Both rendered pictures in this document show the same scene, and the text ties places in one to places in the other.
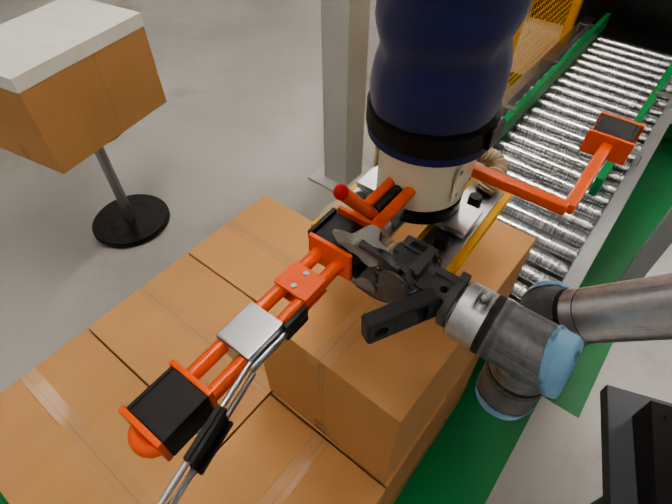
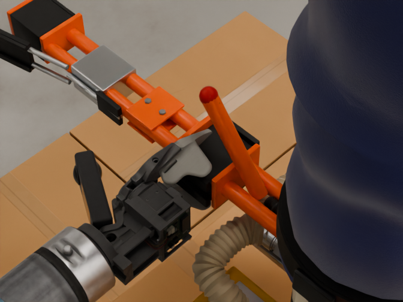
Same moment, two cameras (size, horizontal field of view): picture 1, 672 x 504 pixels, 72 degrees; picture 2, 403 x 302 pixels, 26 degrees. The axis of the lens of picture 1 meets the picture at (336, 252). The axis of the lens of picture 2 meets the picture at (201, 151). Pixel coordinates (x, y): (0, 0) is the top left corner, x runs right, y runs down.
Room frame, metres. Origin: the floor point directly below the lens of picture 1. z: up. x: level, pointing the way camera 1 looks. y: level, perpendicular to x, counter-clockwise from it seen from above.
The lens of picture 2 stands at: (0.58, -0.70, 2.13)
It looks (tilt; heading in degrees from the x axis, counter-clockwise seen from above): 52 degrees down; 98
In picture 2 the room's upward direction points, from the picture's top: straight up
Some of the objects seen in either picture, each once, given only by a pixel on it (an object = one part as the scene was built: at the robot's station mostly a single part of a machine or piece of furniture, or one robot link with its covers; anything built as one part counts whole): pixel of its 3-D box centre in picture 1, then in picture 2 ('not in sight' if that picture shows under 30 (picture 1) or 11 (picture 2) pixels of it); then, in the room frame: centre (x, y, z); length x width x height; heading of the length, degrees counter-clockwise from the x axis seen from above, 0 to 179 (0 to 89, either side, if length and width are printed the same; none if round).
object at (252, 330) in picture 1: (252, 337); (104, 77); (0.34, 0.12, 1.23); 0.07 x 0.07 x 0.04; 53
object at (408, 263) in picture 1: (421, 282); (135, 226); (0.43, -0.13, 1.24); 0.12 x 0.09 x 0.08; 53
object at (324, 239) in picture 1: (344, 242); (214, 159); (0.51, -0.01, 1.24); 0.10 x 0.08 x 0.06; 53
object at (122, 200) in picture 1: (111, 177); not in sight; (1.79, 1.11, 0.31); 0.40 x 0.40 x 0.62
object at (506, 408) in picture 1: (513, 376); not in sight; (0.33, -0.27, 1.12); 0.12 x 0.09 x 0.12; 144
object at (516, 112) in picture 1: (549, 68); not in sight; (2.32, -1.12, 0.60); 1.60 x 0.11 x 0.09; 142
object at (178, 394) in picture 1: (171, 408); (46, 25); (0.23, 0.20, 1.24); 0.08 x 0.07 x 0.05; 143
